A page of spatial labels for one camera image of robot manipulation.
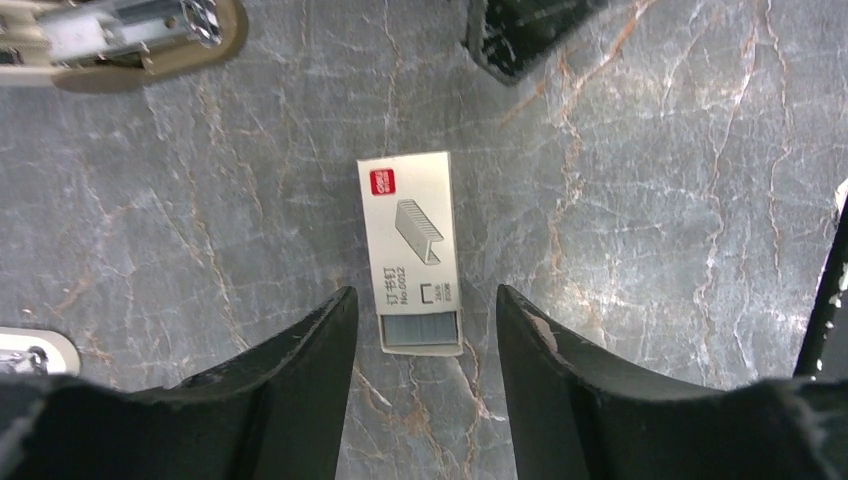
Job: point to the white staple box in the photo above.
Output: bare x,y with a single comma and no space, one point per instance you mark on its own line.
409,220

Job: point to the beige stapler base half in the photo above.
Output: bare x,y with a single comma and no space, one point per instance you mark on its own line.
98,47

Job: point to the white stapler top half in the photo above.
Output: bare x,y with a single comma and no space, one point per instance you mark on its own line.
38,352

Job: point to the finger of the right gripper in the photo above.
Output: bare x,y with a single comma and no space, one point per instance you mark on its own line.
823,353
509,38

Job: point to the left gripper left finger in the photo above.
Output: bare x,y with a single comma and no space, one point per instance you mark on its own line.
275,411

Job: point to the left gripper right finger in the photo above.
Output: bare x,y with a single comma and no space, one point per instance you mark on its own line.
578,411

